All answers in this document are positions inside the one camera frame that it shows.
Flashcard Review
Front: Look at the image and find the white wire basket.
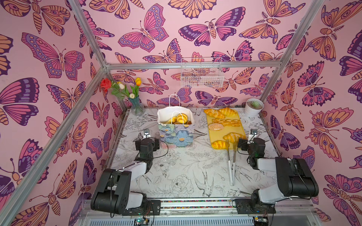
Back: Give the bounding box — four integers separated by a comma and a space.
180, 61, 224, 89

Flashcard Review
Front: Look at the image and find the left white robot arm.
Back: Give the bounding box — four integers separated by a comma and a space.
90, 137, 160, 216

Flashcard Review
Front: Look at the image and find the braided bread on tray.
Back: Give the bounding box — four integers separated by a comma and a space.
212, 119, 242, 127

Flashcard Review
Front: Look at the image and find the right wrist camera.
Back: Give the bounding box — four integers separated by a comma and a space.
248, 129, 258, 141

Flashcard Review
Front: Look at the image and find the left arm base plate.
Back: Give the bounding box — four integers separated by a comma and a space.
122, 200, 161, 216

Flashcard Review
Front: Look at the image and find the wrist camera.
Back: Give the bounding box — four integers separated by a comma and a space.
248, 129, 258, 141
143, 129, 151, 138

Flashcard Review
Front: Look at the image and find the flat round sugared pastry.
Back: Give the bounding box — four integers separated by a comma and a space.
208, 123, 224, 131

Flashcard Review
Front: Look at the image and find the croissant on tray front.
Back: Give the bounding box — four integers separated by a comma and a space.
223, 132, 246, 143

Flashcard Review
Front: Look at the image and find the glass vase with flowers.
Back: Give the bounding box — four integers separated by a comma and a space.
100, 78, 145, 116

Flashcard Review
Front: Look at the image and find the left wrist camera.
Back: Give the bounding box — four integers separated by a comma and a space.
143, 129, 151, 138

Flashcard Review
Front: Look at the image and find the floral white paper bag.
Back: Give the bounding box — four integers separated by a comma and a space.
157, 94, 195, 147

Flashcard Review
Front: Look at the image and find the yellow glazed bread loaf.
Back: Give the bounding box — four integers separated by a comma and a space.
211, 140, 227, 150

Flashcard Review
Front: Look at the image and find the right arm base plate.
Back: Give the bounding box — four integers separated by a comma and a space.
233, 199, 276, 215

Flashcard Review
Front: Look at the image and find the white pot with succulent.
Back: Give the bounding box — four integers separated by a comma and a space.
245, 98, 264, 117

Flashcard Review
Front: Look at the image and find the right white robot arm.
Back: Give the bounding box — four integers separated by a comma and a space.
237, 138, 319, 205

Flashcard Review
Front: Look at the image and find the yellow bread tray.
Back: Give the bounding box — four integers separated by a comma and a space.
206, 113, 246, 149

